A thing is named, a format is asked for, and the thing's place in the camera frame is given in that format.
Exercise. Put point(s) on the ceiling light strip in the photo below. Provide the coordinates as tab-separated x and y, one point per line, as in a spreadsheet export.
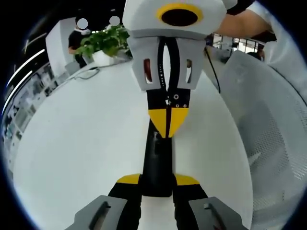
15	92
26	65

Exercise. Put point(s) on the blue white wall display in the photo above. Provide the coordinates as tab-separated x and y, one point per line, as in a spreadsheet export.
28	107

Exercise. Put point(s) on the black remote control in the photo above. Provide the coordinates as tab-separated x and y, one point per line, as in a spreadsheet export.
157	165

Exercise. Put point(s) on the grey mesh office chair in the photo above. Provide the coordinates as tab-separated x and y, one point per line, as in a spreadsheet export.
268	124

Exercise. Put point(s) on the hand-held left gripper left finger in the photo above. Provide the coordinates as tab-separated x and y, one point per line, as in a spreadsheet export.
124	206

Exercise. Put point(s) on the white planter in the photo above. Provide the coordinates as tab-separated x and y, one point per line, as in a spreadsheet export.
102	58

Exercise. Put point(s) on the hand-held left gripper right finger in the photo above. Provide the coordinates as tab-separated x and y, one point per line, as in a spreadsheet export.
189	198

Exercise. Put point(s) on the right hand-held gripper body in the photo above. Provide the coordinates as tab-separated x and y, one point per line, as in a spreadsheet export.
141	19

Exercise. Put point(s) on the green potted plant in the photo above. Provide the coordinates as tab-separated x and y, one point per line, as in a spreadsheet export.
108	40

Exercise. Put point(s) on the person's white shirt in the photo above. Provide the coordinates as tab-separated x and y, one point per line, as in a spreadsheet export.
287	50

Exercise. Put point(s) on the white square pillar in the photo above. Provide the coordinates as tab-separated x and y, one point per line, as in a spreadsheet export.
56	48

